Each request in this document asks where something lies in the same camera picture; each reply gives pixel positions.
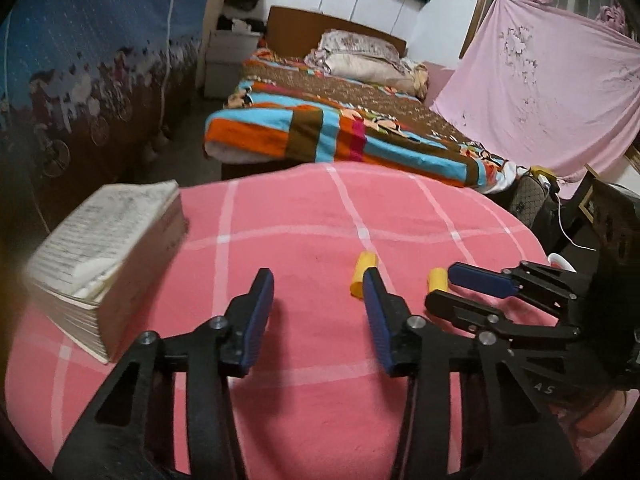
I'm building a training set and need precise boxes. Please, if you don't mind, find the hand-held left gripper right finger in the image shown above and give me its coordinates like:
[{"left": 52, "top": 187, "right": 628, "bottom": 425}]
[{"left": 362, "top": 268, "right": 582, "bottom": 480}]

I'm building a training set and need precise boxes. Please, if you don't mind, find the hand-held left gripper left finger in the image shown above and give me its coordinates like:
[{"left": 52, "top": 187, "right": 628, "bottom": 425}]
[{"left": 52, "top": 267, "right": 276, "bottom": 480}]

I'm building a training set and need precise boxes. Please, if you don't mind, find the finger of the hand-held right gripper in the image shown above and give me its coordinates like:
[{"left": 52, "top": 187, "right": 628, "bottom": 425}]
[
  {"left": 447, "top": 261, "right": 526, "bottom": 298},
  {"left": 424, "top": 291, "right": 508, "bottom": 333}
]

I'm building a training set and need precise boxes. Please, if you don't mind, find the yellow paper roll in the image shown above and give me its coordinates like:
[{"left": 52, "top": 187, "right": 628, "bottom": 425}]
[
  {"left": 426, "top": 268, "right": 451, "bottom": 295},
  {"left": 349, "top": 251, "right": 379, "bottom": 300}
]

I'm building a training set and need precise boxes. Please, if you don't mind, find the patterned handbag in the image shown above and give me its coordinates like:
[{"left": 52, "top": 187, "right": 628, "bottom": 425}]
[{"left": 510, "top": 175, "right": 556, "bottom": 226}]

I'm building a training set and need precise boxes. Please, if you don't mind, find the black speaker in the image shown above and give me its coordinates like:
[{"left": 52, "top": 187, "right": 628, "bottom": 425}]
[{"left": 590, "top": 180, "right": 640, "bottom": 281}]

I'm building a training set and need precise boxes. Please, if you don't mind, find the wooden shelf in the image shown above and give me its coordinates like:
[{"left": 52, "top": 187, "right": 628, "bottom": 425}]
[{"left": 582, "top": 162, "right": 602, "bottom": 222}]

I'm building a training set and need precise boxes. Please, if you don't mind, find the thick worn book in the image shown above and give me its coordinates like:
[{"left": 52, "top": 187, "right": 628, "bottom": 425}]
[{"left": 25, "top": 180, "right": 190, "bottom": 365}]

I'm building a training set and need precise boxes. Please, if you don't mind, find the pink hanging sheet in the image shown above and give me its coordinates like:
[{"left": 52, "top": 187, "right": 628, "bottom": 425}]
[{"left": 431, "top": 0, "right": 640, "bottom": 198}]

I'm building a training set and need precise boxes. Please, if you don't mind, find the folded floral quilt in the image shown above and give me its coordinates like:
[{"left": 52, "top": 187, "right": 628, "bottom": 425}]
[{"left": 400, "top": 60, "right": 430, "bottom": 98}]

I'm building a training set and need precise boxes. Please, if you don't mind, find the colourful striped bed blanket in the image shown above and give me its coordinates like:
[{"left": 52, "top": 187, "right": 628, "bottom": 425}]
[{"left": 204, "top": 47, "right": 521, "bottom": 195}]

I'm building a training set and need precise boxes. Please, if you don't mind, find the beige pillow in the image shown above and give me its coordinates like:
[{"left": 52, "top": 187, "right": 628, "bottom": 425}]
[{"left": 322, "top": 52, "right": 408, "bottom": 81}]

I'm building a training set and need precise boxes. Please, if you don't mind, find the floral pillow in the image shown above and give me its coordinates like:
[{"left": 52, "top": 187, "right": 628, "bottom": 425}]
[{"left": 306, "top": 30, "right": 403, "bottom": 68}]

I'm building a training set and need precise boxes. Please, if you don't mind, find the white nightstand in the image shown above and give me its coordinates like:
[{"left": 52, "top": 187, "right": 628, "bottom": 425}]
[{"left": 202, "top": 29, "right": 261, "bottom": 100}]

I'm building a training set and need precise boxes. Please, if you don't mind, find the wooden bed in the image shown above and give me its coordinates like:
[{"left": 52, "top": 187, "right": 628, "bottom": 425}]
[{"left": 202, "top": 6, "right": 526, "bottom": 196}]

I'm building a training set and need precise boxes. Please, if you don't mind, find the blue printed cloth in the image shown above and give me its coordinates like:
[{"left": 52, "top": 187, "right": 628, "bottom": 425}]
[{"left": 0, "top": 0, "right": 216, "bottom": 241}]

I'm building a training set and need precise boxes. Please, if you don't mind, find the white cable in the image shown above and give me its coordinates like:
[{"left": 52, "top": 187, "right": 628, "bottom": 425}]
[{"left": 550, "top": 185, "right": 596, "bottom": 251}]

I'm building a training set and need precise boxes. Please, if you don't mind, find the white cord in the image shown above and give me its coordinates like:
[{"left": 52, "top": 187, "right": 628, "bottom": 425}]
[{"left": 159, "top": 0, "right": 182, "bottom": 136}]

